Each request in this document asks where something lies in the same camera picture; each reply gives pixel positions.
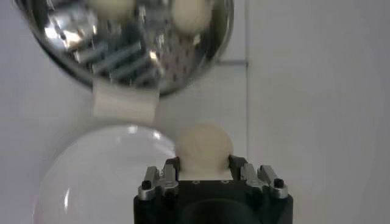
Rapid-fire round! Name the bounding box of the white round plate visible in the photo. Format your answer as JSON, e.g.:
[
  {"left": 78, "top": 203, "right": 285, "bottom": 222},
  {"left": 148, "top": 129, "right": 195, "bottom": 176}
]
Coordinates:
[{"left": 32, "top": 124, "right": 177, "bottom": 224}]

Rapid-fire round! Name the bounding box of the white steamed baozi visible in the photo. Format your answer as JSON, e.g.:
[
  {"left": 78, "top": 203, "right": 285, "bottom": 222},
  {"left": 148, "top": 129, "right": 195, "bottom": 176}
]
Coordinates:
[
  {"left": 170, "top": 0, "right": 214, "bottom": 36},
  {"left": 175, "top": 123, "right": 235, "bottom": 180},
  {"left": 88, "top": 0, "right": 137, "bottom": 19}
]

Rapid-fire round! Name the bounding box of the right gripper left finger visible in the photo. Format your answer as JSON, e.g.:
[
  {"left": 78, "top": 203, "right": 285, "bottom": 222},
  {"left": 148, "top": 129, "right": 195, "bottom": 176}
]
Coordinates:
[{"left": 137, "top": 156, "right": 181, "bottom": 201}]

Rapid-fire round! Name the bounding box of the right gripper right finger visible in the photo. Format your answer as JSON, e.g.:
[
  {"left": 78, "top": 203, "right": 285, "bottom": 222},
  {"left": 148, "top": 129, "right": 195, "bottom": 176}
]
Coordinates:
[{"left": 228, "top": 154, "right": 289, "bottom": 200}]

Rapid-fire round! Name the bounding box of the stainless steel steamer basket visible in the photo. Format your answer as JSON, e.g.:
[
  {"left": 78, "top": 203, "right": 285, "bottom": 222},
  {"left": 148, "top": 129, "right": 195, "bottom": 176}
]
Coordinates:
[{"left": 12, "top": 0, "right": 235, "bottom": 125}]

